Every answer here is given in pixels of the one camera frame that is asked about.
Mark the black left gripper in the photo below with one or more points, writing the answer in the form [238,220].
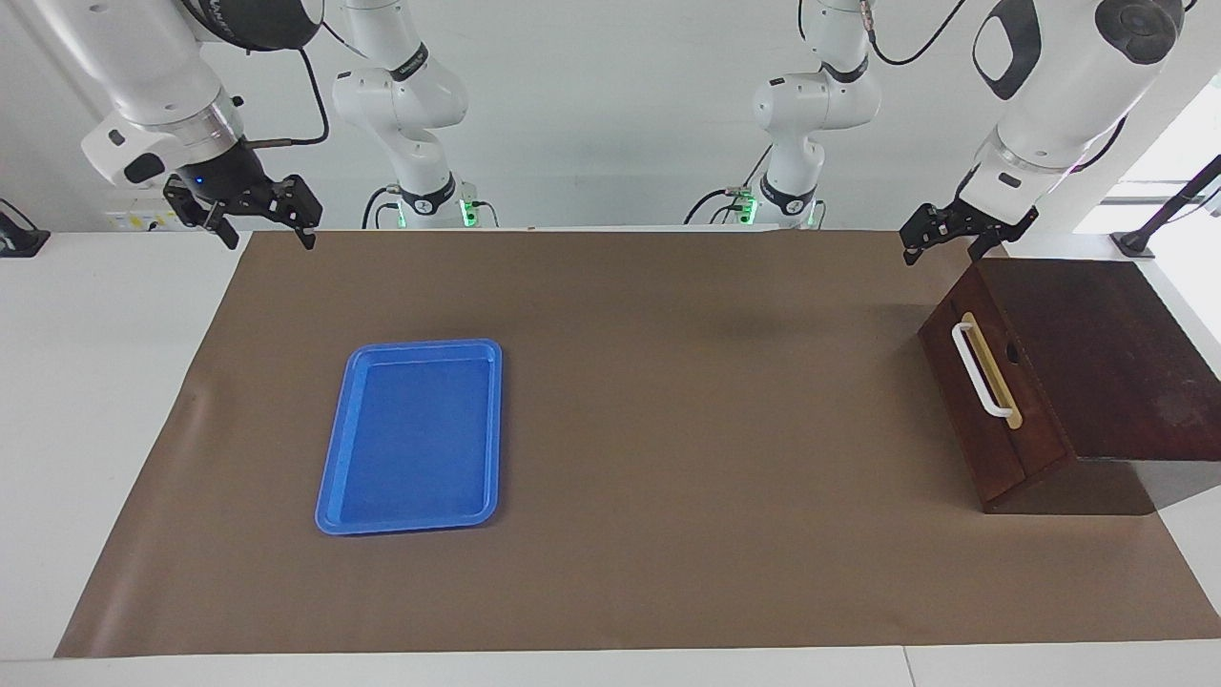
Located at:
[983,215]

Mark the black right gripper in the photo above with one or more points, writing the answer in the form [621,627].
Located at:
[234,181]

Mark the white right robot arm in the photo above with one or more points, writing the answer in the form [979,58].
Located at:
[153,57]

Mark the black stand arm with base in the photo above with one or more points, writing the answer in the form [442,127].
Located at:
[1169,205]

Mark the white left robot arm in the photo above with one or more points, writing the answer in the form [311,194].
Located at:
[1068,95]

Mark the dark wooden drawer cabinet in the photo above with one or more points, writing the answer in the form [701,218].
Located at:
[1126,363]

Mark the blue plastic tray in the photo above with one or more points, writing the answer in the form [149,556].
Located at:
[410,439]

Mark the brown table mat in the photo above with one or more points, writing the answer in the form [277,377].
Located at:
[668,477]

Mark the white wall outlet box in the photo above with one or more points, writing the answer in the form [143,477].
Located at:
[134,221]

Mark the black table clamp mount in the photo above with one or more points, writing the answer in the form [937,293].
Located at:
[17,239]

